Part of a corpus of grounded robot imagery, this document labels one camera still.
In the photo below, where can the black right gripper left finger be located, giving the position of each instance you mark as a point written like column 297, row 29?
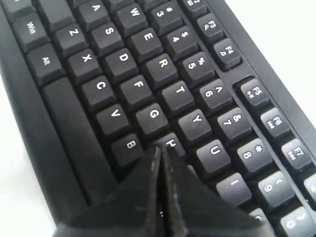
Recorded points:
column 132, row 210

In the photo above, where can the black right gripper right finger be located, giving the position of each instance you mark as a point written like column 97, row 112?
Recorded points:
column 193, row 210

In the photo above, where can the black acer keyboard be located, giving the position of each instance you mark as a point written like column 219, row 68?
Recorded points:
column 94, row 83

